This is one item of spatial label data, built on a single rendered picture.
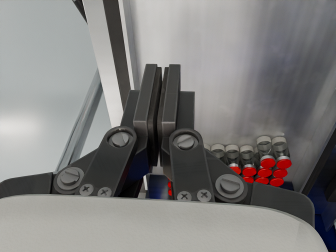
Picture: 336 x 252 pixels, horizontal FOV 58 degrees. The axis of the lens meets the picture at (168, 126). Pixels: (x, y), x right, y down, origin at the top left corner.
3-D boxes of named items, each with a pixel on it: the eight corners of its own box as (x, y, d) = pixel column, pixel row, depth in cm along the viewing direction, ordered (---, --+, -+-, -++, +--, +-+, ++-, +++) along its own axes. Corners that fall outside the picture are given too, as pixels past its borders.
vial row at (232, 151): (280, 154, 49) (286, 178, 45) (168, 150, 50) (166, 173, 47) (284, 145, 47) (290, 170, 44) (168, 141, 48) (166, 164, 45)
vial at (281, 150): (284, 145, 47) (290, 169, 44) (269, 145, 47) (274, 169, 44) (287, 136, 45) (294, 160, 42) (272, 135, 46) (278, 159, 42)
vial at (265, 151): (269, 145, 47) (274, 169, 44) (254, 144, 47) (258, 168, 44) (272, 135, 46) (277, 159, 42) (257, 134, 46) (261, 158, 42)
